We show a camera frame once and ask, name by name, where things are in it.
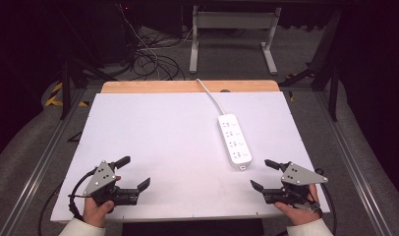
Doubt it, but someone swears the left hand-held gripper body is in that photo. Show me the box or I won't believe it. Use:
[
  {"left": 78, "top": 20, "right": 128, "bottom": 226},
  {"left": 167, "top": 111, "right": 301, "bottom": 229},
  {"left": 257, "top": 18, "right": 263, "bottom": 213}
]
[{"left": 82, "top": 159, "right": 140, "bottom": 207}]

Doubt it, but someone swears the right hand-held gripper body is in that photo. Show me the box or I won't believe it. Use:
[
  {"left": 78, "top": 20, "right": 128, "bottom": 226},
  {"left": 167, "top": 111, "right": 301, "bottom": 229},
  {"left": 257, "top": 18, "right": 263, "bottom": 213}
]
[{"left": 261, "top": 162, "right": 329, "bottom": 206}]

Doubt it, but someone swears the person's left hand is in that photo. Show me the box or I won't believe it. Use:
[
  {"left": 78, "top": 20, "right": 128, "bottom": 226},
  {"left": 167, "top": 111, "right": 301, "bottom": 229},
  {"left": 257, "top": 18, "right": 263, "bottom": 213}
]
[{"left": 82, "top": 196, "right": 116, "bottom": 229}]

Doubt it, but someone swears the person's right hand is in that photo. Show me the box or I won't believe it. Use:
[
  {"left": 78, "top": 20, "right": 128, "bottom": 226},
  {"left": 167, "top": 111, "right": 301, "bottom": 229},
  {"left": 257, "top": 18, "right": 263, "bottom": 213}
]
[{"left": 273, "top": 184, "right": 322, "bottom": 227}]

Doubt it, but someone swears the white power strip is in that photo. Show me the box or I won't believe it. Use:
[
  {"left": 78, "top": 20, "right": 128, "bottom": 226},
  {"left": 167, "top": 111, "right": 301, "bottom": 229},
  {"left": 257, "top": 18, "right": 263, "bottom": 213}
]
[{"left": 217, "top": 113, "right": 254, "bottom": 172}]

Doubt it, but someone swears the white table cover board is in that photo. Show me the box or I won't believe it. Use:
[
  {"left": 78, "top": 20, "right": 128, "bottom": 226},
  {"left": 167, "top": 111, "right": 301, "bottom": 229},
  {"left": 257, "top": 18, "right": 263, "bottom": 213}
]
[{"left": 50, "top": 90, "right": 331, "bottom": 223}]

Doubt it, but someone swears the wooden table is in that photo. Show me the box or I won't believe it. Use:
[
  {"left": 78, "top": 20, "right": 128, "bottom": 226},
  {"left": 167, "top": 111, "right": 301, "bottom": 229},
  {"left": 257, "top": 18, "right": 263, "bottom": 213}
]
[{"left": 100, "top": 80, "right": 281, "bottom": 94}]

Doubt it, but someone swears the black metal stand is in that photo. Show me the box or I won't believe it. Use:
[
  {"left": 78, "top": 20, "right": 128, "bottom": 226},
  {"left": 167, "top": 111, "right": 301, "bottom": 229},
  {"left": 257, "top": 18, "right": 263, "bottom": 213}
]
[
  {"left": 58, "top": 57, "right": 119, "bottom": 121},
  {"left": 279, "top": 9, "right": 342, "bottom": 123}
]

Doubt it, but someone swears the yellow black hazard tape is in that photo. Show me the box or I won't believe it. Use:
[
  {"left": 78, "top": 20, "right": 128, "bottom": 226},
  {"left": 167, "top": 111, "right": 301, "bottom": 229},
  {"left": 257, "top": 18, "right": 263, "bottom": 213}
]
[{"left": 44, "top": 81, "right": 90, "bottom": 108}]

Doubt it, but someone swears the dark equipment cabinet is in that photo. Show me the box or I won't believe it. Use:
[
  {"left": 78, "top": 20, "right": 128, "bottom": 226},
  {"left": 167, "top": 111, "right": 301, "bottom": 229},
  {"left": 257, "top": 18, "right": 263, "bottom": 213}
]
[{"left": 94, "top": 2, "right": 142, "bottom": 64}]

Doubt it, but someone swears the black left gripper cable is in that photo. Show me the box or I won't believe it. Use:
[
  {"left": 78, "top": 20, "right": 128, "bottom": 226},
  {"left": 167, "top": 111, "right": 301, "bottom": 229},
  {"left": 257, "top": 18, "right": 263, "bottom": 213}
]
[{"left": 37, "top": 168, "right": 97, "bottom": 236}]

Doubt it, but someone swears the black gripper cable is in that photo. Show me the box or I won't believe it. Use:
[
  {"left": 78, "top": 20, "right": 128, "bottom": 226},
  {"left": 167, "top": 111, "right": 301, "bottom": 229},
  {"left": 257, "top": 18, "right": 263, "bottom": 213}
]
[
  {"left": 37, "top": 168, "right": 97, "bottom": 236},
  {"left": 314, "top": 167, "right": 338, "bottom": 236}
]

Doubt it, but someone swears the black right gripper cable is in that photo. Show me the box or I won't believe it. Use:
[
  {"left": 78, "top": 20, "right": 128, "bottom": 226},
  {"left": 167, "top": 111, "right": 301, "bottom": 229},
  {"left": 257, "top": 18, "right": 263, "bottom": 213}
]
[{"left": 314, "top": 167, "right": 338, "bottom": 236}]

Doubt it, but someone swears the aluminium floor rail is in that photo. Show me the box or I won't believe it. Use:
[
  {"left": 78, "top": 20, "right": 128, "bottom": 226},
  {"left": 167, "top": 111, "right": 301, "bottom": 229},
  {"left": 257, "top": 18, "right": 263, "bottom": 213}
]
[
  {"left": 0, "top": 88, "right": 87, "bottom": 236},
  {"left": 313, "top": 90, "right": 394, "bottom": 236}
]

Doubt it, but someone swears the white power strip cable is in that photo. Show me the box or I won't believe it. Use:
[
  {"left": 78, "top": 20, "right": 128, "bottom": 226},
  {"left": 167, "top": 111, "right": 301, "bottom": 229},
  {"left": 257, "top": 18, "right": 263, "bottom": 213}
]
[{"left": 196, "top": 78, "right": 227, "bottom": 116}]

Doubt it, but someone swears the tangle of black floor cables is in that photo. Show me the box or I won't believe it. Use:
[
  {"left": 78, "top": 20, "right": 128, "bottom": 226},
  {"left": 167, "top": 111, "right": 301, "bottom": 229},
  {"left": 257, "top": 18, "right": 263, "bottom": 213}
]
[{"left": 131, "top": 29, "right": 187, "bottom": 82}]

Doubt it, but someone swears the thin white floor cable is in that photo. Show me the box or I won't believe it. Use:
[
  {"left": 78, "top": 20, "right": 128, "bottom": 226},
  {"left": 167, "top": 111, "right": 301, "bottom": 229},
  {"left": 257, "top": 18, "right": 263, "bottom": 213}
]
[{"left": 118, "top": 3, "right": 195, "bottom": 81}]

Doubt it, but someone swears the white metal stand frame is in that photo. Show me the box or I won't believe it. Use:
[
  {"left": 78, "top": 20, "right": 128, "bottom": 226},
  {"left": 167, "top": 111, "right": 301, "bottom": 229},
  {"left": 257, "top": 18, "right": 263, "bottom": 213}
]
[{"left": 189, "top": 4, "right": 283, "bottom": 76}]

